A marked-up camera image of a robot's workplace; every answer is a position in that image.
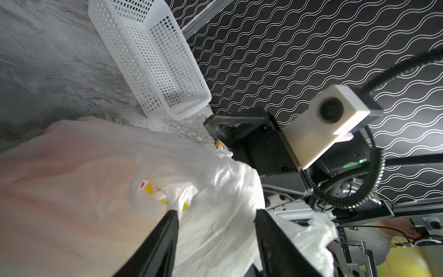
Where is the white perforated plastic basket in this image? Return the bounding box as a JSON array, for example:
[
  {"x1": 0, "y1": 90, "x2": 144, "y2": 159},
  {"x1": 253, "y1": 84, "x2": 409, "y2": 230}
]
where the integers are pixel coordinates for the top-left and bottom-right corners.
[{"x1": 88, "y1": 0, "x2": 211, "y2": 121}]

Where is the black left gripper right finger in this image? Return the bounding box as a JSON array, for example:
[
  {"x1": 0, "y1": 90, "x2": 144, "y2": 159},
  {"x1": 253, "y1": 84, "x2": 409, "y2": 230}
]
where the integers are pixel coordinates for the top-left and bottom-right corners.
[{"x1": 254, "y1": 209, "x2": 321, "y2": 277}]

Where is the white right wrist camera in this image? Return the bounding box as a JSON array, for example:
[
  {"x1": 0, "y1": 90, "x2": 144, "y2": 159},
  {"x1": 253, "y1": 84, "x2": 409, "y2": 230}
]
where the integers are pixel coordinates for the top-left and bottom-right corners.
[{"x1": 283, "y1": 85, "x2": 370, "y2": 170}]

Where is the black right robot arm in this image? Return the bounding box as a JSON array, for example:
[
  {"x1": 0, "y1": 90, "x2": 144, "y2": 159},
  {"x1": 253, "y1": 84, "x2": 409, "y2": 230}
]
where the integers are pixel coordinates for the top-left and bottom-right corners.
[{"x1": 204, "y1": 44, "x2": 443, "y2": 225}]

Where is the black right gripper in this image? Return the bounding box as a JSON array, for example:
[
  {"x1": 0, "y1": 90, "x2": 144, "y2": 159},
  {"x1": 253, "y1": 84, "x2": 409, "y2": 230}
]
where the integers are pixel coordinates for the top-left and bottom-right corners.
[{"x1": 204, "y1": 110, "x2": 381, "y2": 211}]

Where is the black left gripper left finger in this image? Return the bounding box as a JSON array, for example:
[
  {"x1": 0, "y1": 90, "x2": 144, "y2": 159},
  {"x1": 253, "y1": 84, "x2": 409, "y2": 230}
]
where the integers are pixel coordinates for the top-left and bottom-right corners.
[{"x1": 114, "y1": 210, "x2": 179, "y2": 277}]

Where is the white printed plastic bag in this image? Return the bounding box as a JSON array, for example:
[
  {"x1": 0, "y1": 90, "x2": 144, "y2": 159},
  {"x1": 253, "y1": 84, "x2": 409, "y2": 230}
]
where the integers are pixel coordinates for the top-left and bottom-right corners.
[{"x1": 0, "y1": 115, "x2": 338, "y2": 277}]

